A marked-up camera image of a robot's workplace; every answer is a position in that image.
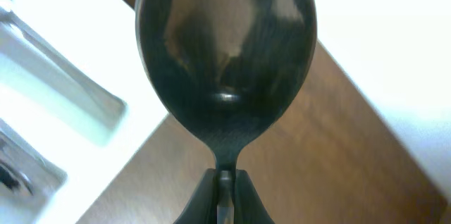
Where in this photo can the large silver spoon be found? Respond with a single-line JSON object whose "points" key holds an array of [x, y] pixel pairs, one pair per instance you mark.
{"points": [[226, 70], [25, 174]]}

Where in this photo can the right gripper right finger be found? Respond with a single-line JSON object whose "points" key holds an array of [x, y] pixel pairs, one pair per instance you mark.
{"points": [[248, 206]]}

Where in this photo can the white plastic cutlery tray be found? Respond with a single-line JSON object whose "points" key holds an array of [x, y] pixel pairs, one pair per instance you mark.
{"points": [[73, 90]]}

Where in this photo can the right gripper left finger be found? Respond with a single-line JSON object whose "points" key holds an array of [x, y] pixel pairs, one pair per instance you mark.
{"points": [[201, 208]]}

